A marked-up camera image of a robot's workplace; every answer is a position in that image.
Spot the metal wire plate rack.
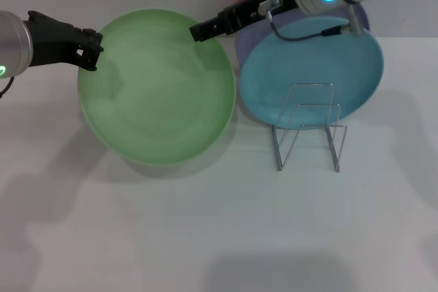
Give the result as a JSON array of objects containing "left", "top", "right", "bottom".
[{"left": 270, "top": 82, "right": 349, "bottom": 174}]

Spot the green plastic plate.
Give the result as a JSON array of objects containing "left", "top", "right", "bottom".
[{"left": 77, "top": 8, "right": 237, "bottom": 170}]

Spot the teal plastic plate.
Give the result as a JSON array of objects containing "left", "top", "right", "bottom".
[{"left": 238, "top": 16, "right": 385, "bottom": 131}]

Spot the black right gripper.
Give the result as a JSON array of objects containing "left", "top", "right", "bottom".
[{"left": 189, "top": 0, "right": 299, "bottom": 71}]

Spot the purple plastic plate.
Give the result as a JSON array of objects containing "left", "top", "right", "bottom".
[{"left": 235, "top": 1, "right": 371, "bottom": 68}]

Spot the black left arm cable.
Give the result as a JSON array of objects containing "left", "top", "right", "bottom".
[{"left": 0, "top": 75, "right": 15, "bottom": 100}]

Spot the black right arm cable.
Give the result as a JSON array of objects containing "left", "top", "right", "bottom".
[{"left": 265, "top": 0, "right": 364, "bottom": 42}]

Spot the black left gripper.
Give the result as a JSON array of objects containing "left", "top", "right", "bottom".
[{"left": 23, "top": 10, "right": 125, "bottom": 101}]

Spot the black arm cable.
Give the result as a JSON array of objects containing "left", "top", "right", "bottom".
[
  {"left": 0, "top": 75, "right": 15, "bottom": 100},
  {"left": 265, "top": 0, "right": 364, "bottom": 42}
]

